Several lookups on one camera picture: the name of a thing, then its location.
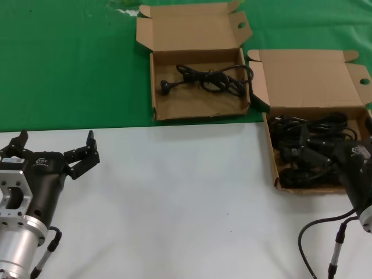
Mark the cardboard box with torn front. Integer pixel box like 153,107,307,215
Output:
135,0,253,121

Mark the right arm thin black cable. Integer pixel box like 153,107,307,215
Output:
298,213,361,279

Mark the cardboard box holding cables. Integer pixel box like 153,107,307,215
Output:
246,48,372,191

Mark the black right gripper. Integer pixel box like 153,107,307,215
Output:
299,124,372,210

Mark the green table cloth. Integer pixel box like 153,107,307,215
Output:
0,0,372,134

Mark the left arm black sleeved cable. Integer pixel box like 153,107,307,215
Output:
30,226,63,278

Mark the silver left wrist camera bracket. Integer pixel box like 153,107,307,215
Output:
0,156,33,219

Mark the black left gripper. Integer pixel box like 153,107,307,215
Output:
0,130,101,228

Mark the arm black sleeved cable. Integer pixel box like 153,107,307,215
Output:
30,226,63,278
327,216,360,279

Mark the right arm black sleeved cable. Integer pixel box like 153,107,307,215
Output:
327,216,360,279

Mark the black power cable with plug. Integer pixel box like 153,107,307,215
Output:
159,63,255,96

